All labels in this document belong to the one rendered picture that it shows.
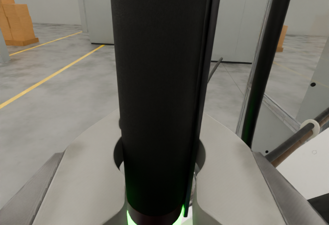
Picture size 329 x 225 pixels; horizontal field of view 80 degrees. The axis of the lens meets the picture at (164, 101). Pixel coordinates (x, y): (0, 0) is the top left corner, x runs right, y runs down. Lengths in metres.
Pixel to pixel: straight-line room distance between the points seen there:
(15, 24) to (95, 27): 2.44
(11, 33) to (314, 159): 8.35
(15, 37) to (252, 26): 7.28
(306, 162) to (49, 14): 14.24
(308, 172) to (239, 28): 5.39
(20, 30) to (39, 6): 6.53
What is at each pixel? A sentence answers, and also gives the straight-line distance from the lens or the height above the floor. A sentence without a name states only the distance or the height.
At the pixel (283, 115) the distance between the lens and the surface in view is 1.26.
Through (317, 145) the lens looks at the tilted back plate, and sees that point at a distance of 0.55.
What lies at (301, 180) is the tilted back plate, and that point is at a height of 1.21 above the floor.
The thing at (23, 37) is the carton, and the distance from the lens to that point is 8.25.
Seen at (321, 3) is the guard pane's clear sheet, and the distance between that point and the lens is 1.18.
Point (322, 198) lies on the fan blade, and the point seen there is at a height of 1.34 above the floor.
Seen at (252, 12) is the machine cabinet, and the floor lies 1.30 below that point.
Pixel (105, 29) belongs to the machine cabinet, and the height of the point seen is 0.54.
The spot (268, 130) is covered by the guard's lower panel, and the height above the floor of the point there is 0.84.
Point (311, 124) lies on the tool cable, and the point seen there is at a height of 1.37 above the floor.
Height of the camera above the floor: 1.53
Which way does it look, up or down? 27 degrees down
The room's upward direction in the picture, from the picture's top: 2 degrees clockwise
